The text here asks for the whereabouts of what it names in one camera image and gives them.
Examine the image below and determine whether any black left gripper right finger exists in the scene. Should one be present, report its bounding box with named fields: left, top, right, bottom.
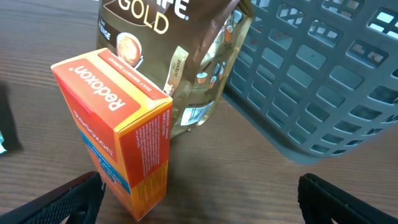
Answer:
left=298, top=173, right=397, bottom=224

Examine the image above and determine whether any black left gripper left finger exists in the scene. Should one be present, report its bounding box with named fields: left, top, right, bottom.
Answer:
left=1, top=171, right=106, bottom=224

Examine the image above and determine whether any orange Redoxon box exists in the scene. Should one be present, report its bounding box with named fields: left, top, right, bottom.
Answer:
left=51, top=48, right=172, bottom=220

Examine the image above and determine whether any Nescafe Gold coffee bag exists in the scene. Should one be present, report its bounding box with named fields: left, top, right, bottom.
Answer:
left=96, top=0, right=254, bottom=136

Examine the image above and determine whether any light green wrapped packet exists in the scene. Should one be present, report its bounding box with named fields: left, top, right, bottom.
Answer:
left=0, top=132, right=7, bottom=154

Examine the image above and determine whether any grey plastic basket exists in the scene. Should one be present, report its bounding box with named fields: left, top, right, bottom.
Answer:
left=223, top=0, right=397, bottom=164

